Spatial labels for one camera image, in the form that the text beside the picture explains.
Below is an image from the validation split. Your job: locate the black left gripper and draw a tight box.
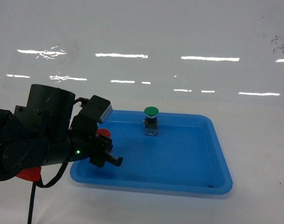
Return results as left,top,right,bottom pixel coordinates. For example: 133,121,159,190
67,113,123,168

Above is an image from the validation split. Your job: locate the red mushroom push button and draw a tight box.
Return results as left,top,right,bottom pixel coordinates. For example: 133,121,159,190
96,128,111,138

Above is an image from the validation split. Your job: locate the blue plastic tray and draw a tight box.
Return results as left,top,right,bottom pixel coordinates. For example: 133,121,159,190
70,110,233,196

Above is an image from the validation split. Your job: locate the green mushroom push button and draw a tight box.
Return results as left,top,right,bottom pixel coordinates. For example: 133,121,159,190
144,106,159,136

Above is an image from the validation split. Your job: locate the white glossy back board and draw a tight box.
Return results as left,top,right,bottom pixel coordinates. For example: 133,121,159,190
0,0,284,107

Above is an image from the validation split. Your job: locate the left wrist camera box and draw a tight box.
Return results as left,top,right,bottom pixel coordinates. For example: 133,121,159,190
80,95,113,124

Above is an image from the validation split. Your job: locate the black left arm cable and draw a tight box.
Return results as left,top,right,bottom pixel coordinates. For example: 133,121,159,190
27,97,86,224

